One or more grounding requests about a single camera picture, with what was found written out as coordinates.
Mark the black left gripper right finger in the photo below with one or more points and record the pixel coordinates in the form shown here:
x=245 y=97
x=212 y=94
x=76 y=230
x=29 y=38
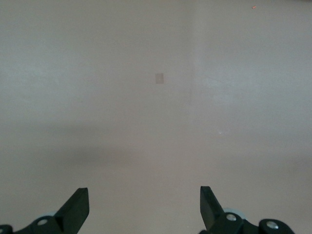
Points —
x=214 y=219

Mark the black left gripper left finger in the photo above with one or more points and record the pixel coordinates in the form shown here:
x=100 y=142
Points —
x=73 y=214

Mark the brown tape patch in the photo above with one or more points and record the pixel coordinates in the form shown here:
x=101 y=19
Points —
x=159 y=78

